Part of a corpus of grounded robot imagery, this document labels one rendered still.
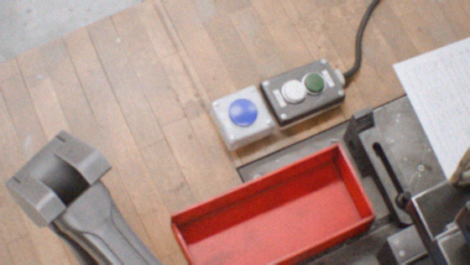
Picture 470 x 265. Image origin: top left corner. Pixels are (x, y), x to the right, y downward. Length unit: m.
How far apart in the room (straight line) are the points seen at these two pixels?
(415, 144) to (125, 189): 0.42
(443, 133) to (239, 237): 0.35
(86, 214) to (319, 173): 0.54
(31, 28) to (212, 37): 1.12
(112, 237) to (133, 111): 0.51
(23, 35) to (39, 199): 1.61
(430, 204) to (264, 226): 0.30
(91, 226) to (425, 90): 0.71
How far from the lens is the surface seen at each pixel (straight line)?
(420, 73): 1.56
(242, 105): 1.45
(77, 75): 1.51
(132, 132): 1.47
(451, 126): 1.54
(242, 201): 1.44
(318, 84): 1.48
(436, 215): 1.22
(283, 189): 1.45
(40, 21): 2.60
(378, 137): 1.42
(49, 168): 1.05
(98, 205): 1.00
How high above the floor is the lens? 2.26
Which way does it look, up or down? 67 degrees down
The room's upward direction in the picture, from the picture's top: 10 degrees clockwise
